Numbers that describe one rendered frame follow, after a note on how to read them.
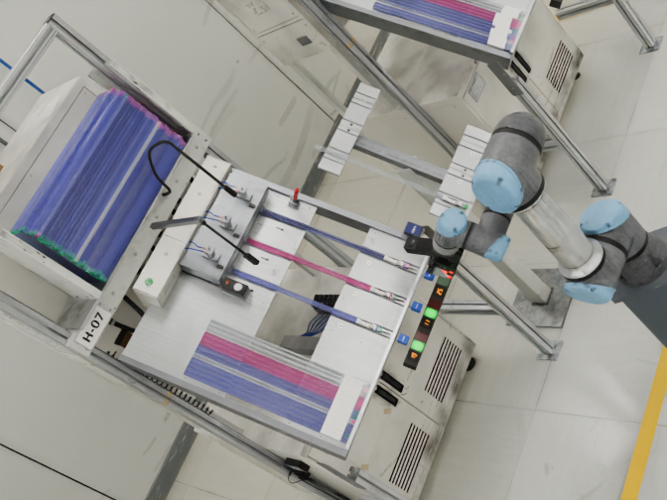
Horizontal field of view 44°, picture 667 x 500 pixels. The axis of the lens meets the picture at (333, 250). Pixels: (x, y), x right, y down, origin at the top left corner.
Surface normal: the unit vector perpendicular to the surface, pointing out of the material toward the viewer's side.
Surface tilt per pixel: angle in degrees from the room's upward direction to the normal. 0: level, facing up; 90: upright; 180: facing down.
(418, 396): 90
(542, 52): 90
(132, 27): 90
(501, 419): 0
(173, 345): 46
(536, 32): 90
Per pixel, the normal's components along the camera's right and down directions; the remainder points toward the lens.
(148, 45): 0.64, -0.04
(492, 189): -0.50, 0.76
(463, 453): -0.66, -0.54
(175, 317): 0.00, -0.41
